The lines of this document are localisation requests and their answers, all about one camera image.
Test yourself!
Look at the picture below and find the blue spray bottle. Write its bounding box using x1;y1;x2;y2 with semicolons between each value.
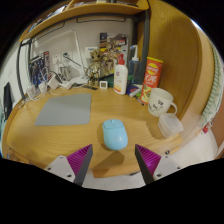
128;44;142;86

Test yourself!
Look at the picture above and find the light blue computer mouse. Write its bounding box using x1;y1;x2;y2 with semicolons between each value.
101;119;129;151

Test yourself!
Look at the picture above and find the colourful printed box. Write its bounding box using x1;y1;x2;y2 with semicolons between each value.
99;32;129;69

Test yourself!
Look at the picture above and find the white wall box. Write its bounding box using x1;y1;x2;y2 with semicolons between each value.
84;46;100;61

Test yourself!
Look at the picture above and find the flat black strip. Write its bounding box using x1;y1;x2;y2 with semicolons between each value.
81;84;99;91

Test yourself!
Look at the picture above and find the white power adapter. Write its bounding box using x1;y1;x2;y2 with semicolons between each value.
47;73;61;90

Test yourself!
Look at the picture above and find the black backpack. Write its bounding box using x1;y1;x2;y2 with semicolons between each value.
3;82;14;121

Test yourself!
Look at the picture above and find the grey mouse pad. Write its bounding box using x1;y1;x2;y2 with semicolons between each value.
34;92;93;127

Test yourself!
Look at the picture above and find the red yellow chips can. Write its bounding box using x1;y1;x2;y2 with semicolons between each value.
139;56;164;105

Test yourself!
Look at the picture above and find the dark green box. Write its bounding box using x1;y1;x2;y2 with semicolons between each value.
105;74;116;88

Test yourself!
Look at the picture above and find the white red-capped lotion bottle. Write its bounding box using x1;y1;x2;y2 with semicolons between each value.
113;53;129;96

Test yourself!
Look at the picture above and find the clear plastic container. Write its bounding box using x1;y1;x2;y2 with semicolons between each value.
157;112;185;139

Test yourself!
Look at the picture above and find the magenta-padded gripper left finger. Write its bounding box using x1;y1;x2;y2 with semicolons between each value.
43;143;93;187

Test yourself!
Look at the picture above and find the white wall socket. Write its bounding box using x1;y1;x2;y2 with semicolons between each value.
61;50;75;64
52;53;63;66

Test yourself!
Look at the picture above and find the white mug with face print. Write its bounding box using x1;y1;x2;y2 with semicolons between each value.
147;87;178;118

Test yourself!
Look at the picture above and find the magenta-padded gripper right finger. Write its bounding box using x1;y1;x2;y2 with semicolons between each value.
134;143;184;185

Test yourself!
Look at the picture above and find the brown tree-creature figurine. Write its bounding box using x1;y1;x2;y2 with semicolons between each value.
87;49;103;87

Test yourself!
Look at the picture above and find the blue robot model box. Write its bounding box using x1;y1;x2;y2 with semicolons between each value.
28;50;51;88

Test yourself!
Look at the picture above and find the green striped white cloth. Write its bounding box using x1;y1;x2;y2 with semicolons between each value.
201;43;224;128

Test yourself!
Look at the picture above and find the white desk lamp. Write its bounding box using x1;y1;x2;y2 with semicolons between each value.
31;29;89;86

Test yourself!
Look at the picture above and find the blue white small pack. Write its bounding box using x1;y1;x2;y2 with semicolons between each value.
126;84;145;98

